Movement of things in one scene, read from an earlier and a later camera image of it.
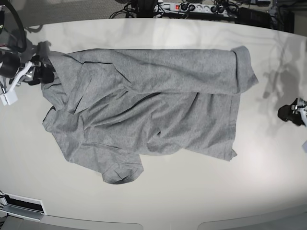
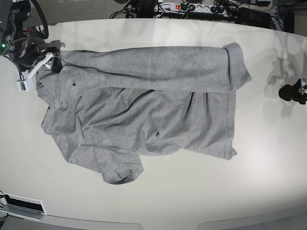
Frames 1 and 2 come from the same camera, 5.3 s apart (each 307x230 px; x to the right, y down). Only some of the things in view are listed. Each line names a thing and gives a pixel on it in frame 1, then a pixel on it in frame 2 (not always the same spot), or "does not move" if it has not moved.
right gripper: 291,112 -> 295,92
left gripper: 43,74 -> 28,53
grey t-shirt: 112,107 does not move
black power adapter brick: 253,17 does not move
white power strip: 199,8 does not move
